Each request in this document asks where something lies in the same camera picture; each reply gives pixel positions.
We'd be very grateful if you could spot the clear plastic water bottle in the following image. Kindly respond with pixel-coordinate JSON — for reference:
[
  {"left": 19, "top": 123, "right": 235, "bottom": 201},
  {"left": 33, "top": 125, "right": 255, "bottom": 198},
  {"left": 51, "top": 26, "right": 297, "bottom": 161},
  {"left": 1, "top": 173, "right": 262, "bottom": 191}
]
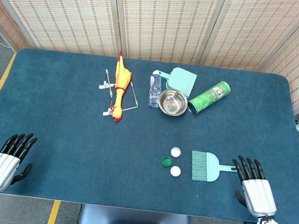
[{"left": 146, "top": 73, "right": 164, "bottom": 109}]

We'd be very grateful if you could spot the white plastic bottle cap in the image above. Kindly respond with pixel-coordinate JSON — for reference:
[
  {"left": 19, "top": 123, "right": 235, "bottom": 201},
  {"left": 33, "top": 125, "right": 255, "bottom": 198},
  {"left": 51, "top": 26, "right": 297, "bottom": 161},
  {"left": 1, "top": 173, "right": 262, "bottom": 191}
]
[
  {"left": 170, "top": 165, "right": 182, "bottom": 178},
  {"left": 170, "top": 146, "right": 182, "bottom": 159}
]

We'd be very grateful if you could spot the blue felt table mat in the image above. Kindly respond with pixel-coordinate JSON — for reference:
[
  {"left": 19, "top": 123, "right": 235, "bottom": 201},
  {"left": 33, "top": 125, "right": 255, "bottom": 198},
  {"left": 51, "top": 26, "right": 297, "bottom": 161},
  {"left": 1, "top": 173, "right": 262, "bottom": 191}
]
[{"left": 0, "top": 44, "right": 299, "bottom": 224}]

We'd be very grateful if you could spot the light green dustpan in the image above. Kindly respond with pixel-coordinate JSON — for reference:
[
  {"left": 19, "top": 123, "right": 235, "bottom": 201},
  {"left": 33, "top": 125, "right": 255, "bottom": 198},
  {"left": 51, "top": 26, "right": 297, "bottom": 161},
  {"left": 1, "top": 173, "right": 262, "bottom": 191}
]
[{"left": 151, "top": 65, "right": 198, "bottom": 99}]

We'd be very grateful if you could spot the stainless steel bowl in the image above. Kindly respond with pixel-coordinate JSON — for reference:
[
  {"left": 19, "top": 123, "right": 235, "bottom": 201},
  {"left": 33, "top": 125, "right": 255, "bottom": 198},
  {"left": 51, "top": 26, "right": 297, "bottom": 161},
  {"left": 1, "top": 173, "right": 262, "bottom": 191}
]
[{"left": 156, "top": 87, "right": 190, "bottom": 118}]

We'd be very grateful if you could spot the white wire display stand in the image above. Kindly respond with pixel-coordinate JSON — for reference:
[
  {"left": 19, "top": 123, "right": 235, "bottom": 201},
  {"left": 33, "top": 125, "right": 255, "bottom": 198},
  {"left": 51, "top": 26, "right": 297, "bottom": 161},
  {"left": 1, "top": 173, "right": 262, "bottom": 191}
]
[{"left": 95, "top": 68, "right": 142, "bottom": 120}]

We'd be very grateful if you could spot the green plastic bottle cap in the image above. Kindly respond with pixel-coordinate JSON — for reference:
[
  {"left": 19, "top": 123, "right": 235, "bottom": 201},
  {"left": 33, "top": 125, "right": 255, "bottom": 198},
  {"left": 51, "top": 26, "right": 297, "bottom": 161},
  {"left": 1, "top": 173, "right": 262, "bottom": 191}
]
[{"left": 161, "top": 156, "right": 173, "bottom": 168}]

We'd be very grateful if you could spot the green cylindrical chip can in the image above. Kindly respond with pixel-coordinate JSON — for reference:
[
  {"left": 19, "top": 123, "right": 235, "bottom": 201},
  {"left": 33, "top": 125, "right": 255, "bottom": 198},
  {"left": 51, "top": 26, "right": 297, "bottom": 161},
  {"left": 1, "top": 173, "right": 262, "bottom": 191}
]
[{"left": 186, "top": 77, "right": 232, "bottom": 119}]

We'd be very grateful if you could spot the yellow rubber chicken toy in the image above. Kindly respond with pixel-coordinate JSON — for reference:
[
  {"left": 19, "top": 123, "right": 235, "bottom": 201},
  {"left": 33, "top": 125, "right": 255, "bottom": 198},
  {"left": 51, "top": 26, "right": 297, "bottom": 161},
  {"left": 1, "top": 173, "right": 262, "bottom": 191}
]
[{"left": 110, "top": 50, "right": 135, "bottom": 123}]

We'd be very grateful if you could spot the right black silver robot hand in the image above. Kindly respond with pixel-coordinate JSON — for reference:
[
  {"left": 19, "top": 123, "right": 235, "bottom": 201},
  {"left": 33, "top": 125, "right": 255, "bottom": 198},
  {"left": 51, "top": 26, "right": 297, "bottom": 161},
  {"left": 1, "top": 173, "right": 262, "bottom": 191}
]
[{"left": 226, "top": 154, "right": 283, "bottom": 219}]

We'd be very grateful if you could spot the light green hand broom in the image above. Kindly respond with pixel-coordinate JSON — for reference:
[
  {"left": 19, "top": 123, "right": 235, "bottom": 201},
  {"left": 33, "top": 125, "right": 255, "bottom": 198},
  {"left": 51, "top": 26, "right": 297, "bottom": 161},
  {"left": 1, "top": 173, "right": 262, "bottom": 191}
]
[{"left": 188, "top": 149, "right": 239, "bottom": 185}]

